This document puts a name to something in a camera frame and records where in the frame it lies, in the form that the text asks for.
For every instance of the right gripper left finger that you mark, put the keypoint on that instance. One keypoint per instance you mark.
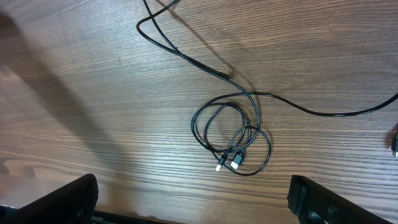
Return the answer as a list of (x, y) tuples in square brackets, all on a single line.
[(72, 203)]

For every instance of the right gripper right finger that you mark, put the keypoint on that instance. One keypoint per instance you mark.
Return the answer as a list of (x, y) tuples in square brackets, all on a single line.
[(313, 203)]

